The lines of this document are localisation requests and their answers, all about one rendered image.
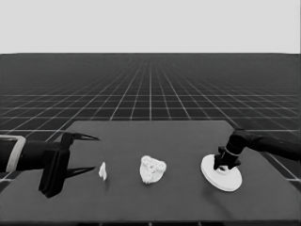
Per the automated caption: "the large thick white disc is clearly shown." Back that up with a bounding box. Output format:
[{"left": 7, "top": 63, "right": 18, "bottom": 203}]
[{"left": 200, "top": 153, "right": 244, "bottom": 193}]

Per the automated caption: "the small white T-shaped piece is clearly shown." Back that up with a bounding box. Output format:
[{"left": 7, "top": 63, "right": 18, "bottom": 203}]
[{"left": 98, "top": 161, "right": 108, "bottom": 182}]

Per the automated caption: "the white toothed gear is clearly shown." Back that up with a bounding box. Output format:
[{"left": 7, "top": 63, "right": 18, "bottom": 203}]
[
  {"left": 143, "top": 172, "right": 160, "bottom": 185},
  {"left": 155, "top": 159, "right": 167, "bottom": 173},
  {"left": 140, "top": 155, "right": 154, "bottom": 168}
]

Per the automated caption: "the white round carrier with pins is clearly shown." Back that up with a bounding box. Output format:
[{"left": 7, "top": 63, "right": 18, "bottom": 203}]
[{"left": 139, "top": 154, "right": 167, "bottom": 185}]

